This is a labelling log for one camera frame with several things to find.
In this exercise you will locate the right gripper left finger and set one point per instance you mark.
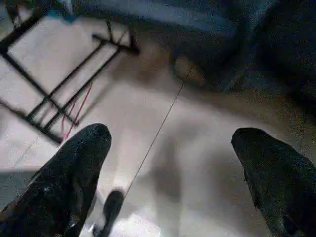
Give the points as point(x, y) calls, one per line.
point(61, 177)

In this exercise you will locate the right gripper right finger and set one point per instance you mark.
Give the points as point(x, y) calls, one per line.
point(279, 177)

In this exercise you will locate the black metal folding frame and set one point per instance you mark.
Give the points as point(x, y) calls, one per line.
point(50, 98)

